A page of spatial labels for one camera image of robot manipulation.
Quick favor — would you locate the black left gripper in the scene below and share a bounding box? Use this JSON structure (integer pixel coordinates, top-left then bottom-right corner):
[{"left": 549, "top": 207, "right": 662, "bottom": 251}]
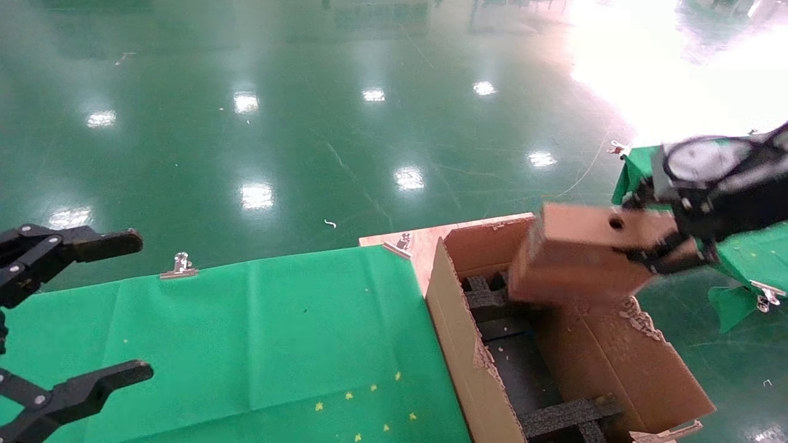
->
[{"left": 0, "top": 225, "right": 155, "bottom": 443}]

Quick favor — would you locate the black foam bottom pad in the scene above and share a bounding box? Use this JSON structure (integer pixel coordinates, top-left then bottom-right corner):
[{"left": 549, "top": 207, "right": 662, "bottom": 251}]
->
[{"left": 480, "top": 317, "right": 558, "bottom": 425}]

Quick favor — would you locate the large green table cloth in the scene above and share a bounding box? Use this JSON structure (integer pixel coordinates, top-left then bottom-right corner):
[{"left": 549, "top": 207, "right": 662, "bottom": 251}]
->
[{"left": 0, "top": 245, "right": 472, "bottom": 443}]

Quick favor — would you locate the large open cardboard carton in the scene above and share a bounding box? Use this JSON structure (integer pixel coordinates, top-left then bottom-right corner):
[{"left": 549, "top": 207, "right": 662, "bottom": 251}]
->
[{"left": 425, "top": 212, "right": 718, "bottom": 443}]

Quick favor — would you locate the far green covered table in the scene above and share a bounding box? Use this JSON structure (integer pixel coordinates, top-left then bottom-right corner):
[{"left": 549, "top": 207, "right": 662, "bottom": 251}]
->
[{"left": 613, "top": 138, "right": 788, "bottom": 333}]

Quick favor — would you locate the small brown cardboard box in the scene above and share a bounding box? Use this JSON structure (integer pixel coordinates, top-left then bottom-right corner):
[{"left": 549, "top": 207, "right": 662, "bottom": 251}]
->
[{"left": 508, "top": 202, "right": 699, "bottom": 305}]

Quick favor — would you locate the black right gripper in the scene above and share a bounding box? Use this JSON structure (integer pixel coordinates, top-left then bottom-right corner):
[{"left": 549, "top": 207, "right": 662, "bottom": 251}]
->
[{"left": 622, "top": 123, "right": 788, "bottom": 274}]

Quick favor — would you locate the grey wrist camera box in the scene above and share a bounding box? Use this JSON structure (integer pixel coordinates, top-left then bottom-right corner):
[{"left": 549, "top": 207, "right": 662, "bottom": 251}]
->
[{"left": 651, "top": 135, "right": 761, "bottom": 201}]

